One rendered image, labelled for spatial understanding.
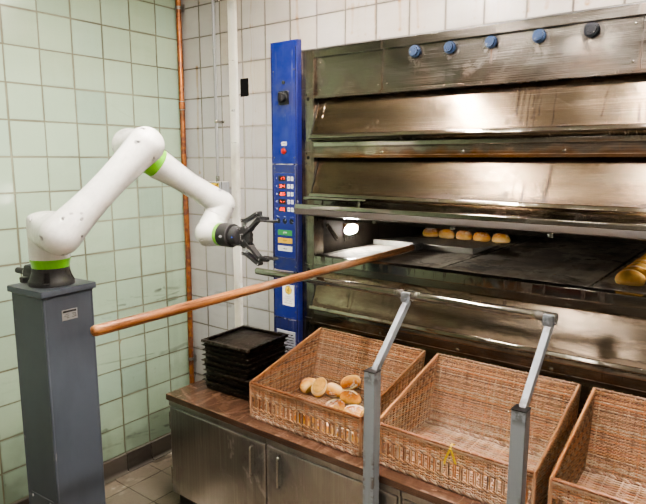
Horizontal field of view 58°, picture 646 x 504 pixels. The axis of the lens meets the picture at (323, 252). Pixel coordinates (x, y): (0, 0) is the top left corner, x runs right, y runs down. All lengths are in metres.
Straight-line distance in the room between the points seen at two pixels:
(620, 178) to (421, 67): 0.85
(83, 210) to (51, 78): 1.07
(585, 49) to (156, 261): 2.23
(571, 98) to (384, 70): 0.76
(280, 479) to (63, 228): 1.23
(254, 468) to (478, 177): 1.44
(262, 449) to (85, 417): 0.67
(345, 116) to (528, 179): 0.84
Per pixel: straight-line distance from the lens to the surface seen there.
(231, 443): 2.57
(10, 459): 3.08
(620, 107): 2.16
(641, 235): 2.00
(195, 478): 2.84
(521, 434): 1.75
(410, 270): 2.45
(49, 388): 2.19
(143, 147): 2.04
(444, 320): 2.41
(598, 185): 2.17
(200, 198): 2.34
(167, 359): 3.40
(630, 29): 2.20
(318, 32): 2.73
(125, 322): 1.66
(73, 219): 1.98
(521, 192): 2.22
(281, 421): 2.39
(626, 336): 2.23
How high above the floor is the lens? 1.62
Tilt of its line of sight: 9 degrees down
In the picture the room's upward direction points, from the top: straight up
